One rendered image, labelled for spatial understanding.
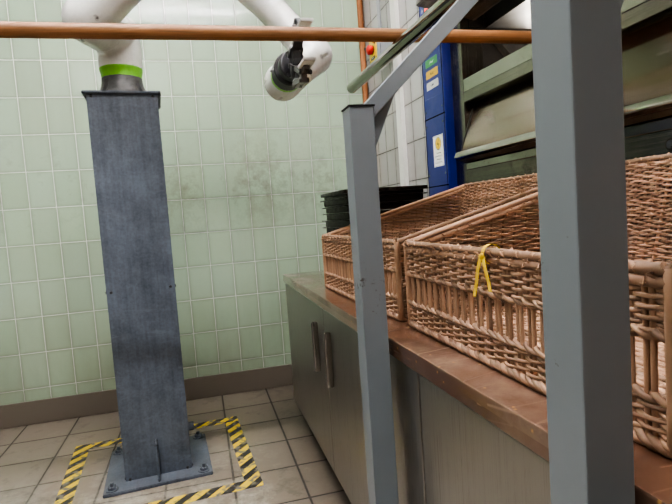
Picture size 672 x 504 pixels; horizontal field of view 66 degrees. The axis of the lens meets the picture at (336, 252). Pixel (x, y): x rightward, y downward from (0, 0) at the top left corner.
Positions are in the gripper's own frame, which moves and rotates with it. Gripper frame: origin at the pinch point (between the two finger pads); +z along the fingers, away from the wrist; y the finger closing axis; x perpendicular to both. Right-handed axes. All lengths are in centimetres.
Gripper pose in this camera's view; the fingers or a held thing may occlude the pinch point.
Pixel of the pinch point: (306, 42)
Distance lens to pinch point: 130.3
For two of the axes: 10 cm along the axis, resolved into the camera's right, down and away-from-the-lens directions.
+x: -9.6, 0.9, -2.5
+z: 2.6, 0.5, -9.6
